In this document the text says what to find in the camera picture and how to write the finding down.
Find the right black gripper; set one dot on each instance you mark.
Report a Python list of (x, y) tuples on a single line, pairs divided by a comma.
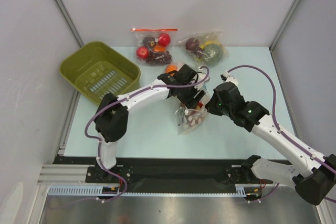
[(212, 104)]

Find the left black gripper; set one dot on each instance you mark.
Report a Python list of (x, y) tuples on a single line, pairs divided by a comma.
[(190, 102)]

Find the polka dot strawberry bag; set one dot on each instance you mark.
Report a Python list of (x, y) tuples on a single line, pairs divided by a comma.
[(189, 119)]

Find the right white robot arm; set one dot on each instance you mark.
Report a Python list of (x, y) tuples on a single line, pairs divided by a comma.
[(309, 172)]

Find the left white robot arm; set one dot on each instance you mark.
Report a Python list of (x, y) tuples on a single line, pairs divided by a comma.
[(111, 118)]

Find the clear bag with melon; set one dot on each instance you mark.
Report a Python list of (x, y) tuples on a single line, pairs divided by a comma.
[(205, 48)]

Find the red zip fruit bag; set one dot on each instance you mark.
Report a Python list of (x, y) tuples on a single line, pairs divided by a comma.
[(153, 45)]

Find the olive green plastic basket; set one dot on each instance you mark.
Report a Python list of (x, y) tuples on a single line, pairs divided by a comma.
[(96, 70)]

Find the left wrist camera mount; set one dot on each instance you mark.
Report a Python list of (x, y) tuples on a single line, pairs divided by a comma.
[(199, 77)]

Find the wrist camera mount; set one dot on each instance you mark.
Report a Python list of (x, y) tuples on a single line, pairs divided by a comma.
[(226, 77), (199, 77)]

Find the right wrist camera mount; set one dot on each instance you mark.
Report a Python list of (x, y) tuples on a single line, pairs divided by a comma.
[(226, 77)]

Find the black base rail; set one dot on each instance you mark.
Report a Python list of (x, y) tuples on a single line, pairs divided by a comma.
[(169, 175)]

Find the aluminium frame post right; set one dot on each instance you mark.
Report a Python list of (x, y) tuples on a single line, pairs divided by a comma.
[(285, 23)]

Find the aluminium frame post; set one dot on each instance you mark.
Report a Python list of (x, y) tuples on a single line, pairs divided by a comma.
[(69, 22), (285, 23)]

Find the aluminium frame post left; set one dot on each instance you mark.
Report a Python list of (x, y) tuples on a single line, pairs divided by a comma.
[(69, 22)]

